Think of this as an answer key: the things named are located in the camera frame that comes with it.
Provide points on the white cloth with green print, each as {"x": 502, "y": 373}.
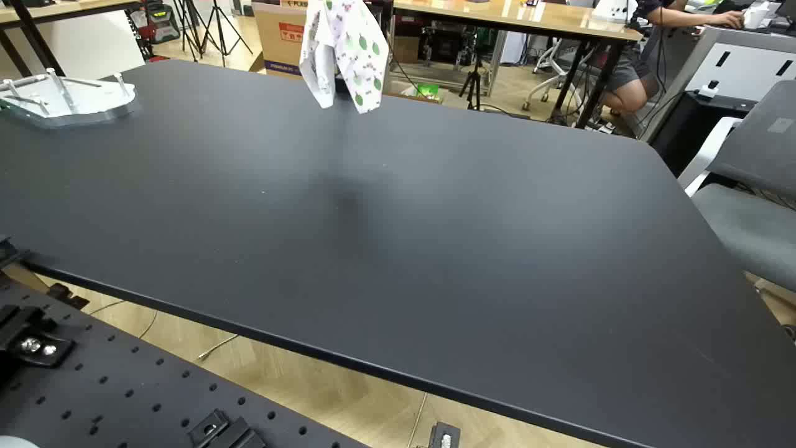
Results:
{"x": 360, "y": 45}

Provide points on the green packet on floor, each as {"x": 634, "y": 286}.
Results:
{"x": 427, "y": 93}

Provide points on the small black tripod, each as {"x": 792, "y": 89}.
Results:
{"x": 473, "y": 79}

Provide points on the white office chair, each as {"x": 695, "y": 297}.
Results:
{"x": 552, "y": 69}

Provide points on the cardboard box with red print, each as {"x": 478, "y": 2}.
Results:
{"x": 277, "y": 35}

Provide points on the long wooden desk black legs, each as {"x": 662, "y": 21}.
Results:
{"x": 499, "y": 16}

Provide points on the tall black tripod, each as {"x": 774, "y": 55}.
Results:
{"x": 218, "y": 25}

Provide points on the black mounting clamp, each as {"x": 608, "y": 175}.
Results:
{"x": 224, "y": 432}

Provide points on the seated person in dark shirt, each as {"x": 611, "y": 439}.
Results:
{"x": 644, "y": 69}

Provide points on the black perforated breadboard base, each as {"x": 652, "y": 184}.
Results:
{"x": 109, "y": 386}

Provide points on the grey fabric office chair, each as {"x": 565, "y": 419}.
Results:
{"x": 751, "y": 194}

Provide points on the white board panel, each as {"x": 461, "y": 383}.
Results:
{"x": 90, "y": 45}

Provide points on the wooden desk with black leg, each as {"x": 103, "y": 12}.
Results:
{"x": 52, "y": 8}

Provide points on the black bracket with silver screws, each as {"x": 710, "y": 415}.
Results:
{"x": 39, "y": 346}

